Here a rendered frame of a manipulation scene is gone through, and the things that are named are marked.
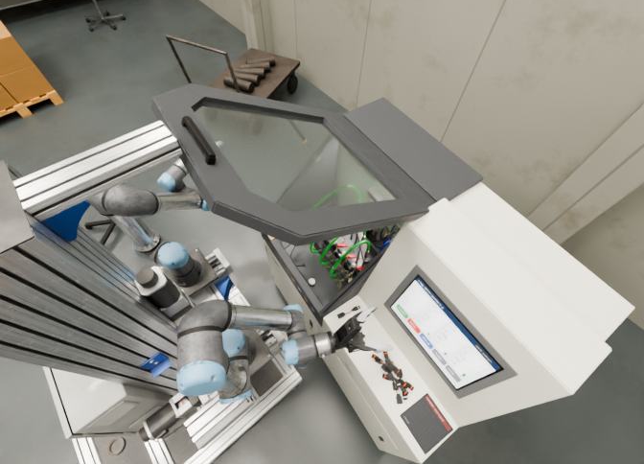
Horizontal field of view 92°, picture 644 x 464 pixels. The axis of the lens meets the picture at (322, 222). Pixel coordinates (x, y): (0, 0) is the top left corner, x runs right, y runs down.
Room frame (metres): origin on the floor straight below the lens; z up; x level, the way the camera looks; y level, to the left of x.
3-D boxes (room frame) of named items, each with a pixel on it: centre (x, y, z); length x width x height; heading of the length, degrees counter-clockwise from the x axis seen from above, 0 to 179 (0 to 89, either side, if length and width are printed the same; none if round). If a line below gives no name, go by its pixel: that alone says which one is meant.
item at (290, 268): (0.75, 0.16, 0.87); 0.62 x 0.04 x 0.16; 36
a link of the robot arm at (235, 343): (0.26, 0.34, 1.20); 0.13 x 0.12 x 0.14; 16
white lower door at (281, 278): (0.74, 0.18, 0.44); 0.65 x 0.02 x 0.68; 36
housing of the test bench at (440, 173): (0.88, -0.61, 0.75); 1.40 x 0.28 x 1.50; 36
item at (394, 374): (0.21, -0.35, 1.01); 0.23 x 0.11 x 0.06; 36
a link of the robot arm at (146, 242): (0.68, 0.80, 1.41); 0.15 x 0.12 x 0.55; 68
